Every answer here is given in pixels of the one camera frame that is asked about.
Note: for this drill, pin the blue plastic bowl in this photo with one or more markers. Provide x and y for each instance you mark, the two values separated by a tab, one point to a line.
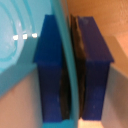
20	50

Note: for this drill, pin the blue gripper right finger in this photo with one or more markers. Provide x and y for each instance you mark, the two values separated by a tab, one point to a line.
95	66

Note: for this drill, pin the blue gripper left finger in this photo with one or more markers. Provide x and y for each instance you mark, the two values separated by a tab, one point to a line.
50	66

